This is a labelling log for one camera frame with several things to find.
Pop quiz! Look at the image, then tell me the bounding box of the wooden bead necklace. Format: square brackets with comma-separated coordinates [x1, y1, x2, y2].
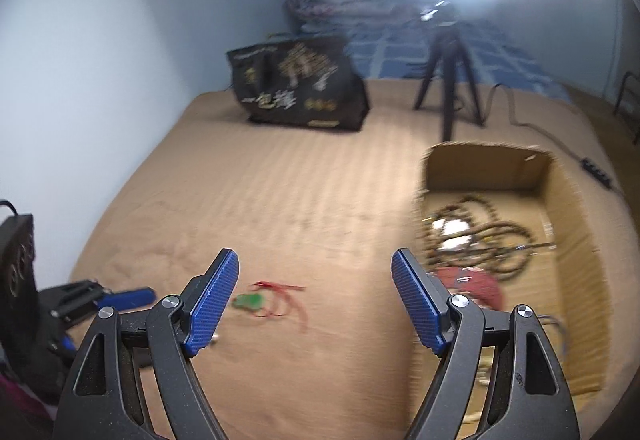
[422, 195, 533, 282]

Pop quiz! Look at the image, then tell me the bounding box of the peach blanket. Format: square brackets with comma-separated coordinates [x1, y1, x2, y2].
[65, 78, 640, 440]

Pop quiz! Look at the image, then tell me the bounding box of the cardboard box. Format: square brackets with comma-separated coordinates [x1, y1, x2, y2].
[412, 143, 613, 401]

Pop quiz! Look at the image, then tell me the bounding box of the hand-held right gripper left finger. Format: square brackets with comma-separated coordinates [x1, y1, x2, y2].
[52, 247, 241, 440]

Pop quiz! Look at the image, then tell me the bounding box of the black cable with inline controller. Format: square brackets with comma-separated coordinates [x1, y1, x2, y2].
[480, 83, 626, 193]

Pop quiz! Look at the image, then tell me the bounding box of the green pendant with red cord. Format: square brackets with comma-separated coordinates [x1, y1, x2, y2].
[231, 281, 307, 333]

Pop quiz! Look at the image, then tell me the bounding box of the red brown wrist band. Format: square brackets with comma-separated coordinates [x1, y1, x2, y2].
[435, 267, 503, 311]

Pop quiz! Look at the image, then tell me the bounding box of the blue patterned bed sheet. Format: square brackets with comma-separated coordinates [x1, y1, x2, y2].
[300, 15, 576, 101]

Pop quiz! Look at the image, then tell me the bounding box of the black tripod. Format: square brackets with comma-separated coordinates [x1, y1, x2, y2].
[412, 3, 485, 141]

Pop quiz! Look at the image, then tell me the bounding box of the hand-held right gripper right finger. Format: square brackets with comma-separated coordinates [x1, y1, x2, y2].
[391, 247, 581, 440]

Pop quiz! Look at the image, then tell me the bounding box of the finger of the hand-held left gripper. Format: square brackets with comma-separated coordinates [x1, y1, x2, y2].
[47, 337, 76, 357]
[50, 280, 157, 321]

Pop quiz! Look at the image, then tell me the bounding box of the thin black bangle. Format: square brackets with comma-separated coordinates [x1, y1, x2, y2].
[537, 315, 571, 363]

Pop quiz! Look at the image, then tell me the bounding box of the folded patterned quilt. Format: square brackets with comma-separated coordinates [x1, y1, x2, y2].
[285, 0, 426, 34]

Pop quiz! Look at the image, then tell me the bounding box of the black printed snack bag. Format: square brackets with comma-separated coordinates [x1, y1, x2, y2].
[226, 34, 371, 133]

